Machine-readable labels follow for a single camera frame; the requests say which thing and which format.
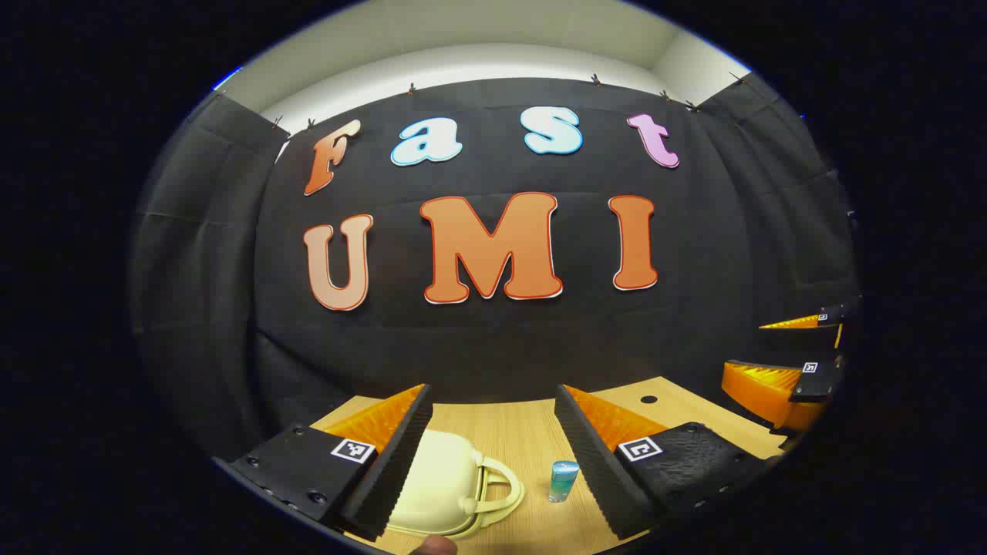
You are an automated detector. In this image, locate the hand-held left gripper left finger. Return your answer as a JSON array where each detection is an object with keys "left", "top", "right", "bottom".
[{"left": 212, "top": 383, "right": 434, "bottom": 543}]

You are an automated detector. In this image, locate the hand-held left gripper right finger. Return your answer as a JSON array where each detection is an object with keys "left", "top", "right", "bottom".
[{"left": 554, "top": 383, "right": 783, "bottom": 540}]

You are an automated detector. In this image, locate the blue capped clear bottle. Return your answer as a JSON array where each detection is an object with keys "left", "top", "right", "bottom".
[{"left": 548, "top": 460, "right": 581, "bottom": 503}]

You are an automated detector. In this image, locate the pale yellow suitcase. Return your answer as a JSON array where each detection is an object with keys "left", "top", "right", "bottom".
[{"left": 386, "top": 429, "right": 526, "bottom": 539}]

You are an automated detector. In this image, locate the black backdrop cloth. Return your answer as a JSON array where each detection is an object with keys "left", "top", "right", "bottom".
[{"left": 127, "top": 73, "right": 861, "bottom": 463}]

